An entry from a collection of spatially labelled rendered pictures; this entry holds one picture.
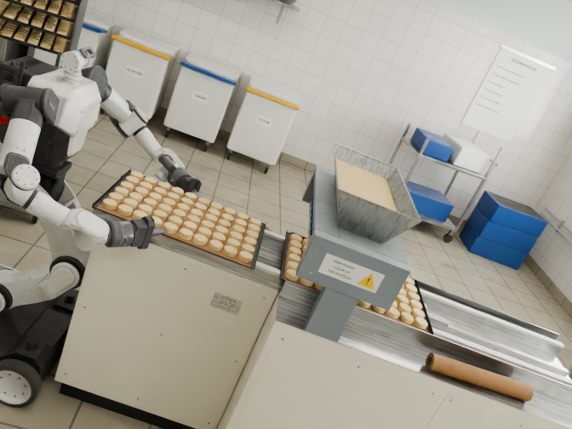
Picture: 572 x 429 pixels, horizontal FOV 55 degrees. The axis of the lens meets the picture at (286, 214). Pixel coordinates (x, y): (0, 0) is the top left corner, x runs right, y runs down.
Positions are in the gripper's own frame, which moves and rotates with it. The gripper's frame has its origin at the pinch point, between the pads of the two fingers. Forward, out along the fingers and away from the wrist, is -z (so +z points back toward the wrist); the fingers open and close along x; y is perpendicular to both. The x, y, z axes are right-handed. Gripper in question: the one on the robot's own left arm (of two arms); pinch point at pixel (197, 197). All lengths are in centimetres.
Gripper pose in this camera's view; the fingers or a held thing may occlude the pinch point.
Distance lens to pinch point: 233.2
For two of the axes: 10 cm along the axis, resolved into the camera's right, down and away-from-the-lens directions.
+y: 7.0, -0.1, 7.1
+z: -6.0, -5.4, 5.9
